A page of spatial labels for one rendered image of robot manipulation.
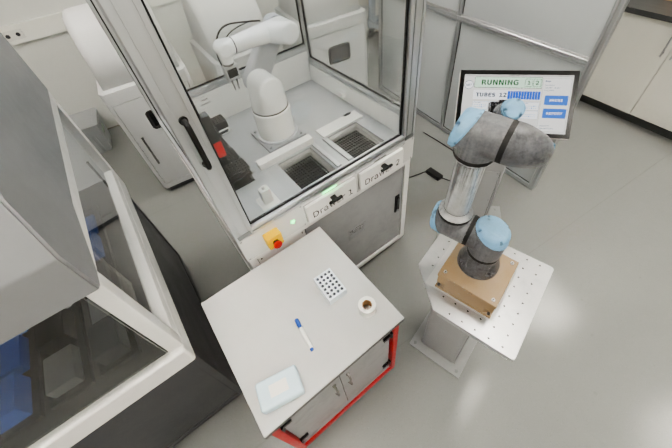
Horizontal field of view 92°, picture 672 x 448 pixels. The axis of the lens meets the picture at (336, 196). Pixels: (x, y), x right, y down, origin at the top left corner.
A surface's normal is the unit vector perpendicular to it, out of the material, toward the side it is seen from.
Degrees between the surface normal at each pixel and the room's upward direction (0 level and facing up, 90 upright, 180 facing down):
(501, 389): 0
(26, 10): 90
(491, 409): 0
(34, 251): 69
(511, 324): 0
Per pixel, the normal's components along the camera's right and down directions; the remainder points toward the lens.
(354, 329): -0.10, -0.67
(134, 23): 0.59, 0.55
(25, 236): 0.52, 0.28
